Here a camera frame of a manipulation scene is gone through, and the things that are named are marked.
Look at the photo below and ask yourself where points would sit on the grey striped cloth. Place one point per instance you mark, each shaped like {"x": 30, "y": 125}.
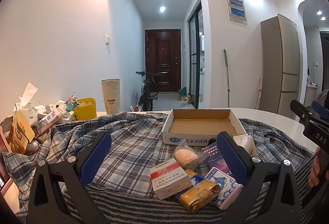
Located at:
{"x": 138, "y": 203}

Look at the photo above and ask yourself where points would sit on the blue gold packet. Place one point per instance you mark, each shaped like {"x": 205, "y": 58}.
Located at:
{"x": 197, "y": 179}

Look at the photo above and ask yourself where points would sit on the blue plaid cloth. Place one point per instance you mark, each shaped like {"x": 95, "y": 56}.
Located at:
{"x": 133, "y": 152}

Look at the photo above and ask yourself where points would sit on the yellow container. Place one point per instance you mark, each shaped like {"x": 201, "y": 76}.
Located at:
{"x": 86, "y": 110}

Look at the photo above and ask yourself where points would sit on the teal white packet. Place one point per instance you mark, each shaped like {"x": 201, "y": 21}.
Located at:
{"x": 72, "y": 103}

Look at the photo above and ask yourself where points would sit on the white pink leaning board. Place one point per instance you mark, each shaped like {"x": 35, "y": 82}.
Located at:
{"x": 259, "y": 92}

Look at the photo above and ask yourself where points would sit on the small black object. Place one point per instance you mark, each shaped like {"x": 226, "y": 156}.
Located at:
{"x": 212, "y": 141}

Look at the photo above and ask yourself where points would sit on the white blue cartoon box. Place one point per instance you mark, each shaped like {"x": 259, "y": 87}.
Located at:
{"x": 223, "y": 188}

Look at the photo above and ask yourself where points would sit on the dark red entrance door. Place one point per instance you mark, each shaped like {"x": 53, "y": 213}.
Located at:
{"x": 162, "y": 59}

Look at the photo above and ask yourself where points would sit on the beige refrigerator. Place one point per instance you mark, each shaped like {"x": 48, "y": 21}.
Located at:
{"x": 282, "y": 59}

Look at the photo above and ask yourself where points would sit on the white red cigarette box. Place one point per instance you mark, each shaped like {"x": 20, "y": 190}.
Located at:
{"x": 169, "y": 180}

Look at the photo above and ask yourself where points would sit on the round ceiling light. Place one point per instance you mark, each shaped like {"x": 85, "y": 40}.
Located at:
{"x": 162, "y": 9}

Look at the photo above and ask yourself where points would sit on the pink egg-shaped item in bag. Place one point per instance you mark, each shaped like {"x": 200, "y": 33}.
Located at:
{"x": 185, "y": 155}

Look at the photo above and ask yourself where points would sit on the shallow cardboard box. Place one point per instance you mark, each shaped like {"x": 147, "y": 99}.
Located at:
{"x": 200, "y": 126}

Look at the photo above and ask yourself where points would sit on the purple box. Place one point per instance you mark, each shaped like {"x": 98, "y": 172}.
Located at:
{"x": 213, "y": 159}

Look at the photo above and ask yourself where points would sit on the long white blue box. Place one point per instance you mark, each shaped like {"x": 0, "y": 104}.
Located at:
{"x": 48, "y": 121}

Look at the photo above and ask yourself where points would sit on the black framed glass door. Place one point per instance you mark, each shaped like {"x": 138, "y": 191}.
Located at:
{"x": 195, "y": 59}

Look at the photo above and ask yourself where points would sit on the tissue pack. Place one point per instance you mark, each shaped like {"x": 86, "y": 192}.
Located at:
{"x": 25, "y": 110}

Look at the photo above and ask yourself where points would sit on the white light switch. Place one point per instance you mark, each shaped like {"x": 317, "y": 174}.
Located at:
{"x": 107, "y": 39}

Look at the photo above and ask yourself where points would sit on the cream tumbler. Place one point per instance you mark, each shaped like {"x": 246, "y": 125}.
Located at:
{"x": 110, "y": 95}

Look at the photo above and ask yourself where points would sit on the brown yellow snack pouch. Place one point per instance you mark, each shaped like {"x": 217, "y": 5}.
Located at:
{"x": 20, "y": 134}

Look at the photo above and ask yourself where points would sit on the black bicycle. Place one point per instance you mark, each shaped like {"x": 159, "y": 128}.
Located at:
{"x": 146, "y": 92}

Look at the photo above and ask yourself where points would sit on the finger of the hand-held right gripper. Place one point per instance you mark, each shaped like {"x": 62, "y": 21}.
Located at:
{"x": 299, "y": 110}
{"x": 320, "y": 109}

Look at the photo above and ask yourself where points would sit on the wall electrical panel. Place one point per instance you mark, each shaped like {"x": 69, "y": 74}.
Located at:
{"x": 236, "y": 7}

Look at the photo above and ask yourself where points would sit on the pile of items on floor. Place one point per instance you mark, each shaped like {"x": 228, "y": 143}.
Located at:
{"x": 185, "y": 98}

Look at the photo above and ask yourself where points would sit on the person's right hand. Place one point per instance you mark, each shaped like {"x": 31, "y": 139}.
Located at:
{"x": 314, "y": 167}

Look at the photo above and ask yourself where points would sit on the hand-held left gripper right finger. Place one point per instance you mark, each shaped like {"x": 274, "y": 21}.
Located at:
{"x": 231, "y": 159}

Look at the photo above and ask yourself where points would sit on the cream white box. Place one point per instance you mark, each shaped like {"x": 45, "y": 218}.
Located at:
{"x": 244, "y": 143}

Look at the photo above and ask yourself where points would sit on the gold foil packet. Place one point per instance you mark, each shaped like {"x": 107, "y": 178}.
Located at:
{"x": 199, "y": 195}

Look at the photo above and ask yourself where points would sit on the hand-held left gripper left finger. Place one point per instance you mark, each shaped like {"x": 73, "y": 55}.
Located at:
{"x": 96, "y": 157}

